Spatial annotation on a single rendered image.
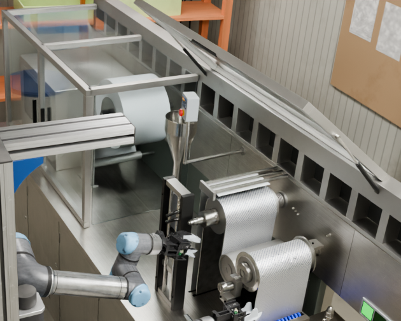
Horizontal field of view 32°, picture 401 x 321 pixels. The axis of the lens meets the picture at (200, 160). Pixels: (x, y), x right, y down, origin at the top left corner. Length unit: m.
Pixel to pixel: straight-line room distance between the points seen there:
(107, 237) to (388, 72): 2.04
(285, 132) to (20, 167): 1.36
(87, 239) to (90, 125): 1.61
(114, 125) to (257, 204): 1.10
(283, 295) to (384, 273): 0.40
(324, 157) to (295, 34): 2.64
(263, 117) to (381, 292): 0.85
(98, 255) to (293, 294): 0.94
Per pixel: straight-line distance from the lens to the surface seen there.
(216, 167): 3.22
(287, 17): 5.22
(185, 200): 2.57
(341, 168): 2.53
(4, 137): 1.64
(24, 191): 4.04
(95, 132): 1.66
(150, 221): 3.40
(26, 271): 2.18
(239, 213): 2.63
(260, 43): 5.55
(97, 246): 3.21
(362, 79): 4.55
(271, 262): 2.53
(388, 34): 4.35
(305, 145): 2.66
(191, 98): 2.70
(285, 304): 2.68
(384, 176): 2.42
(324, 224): 2.66
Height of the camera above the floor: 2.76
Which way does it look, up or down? 28 degrees down
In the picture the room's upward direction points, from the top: 6 degrees clockwise
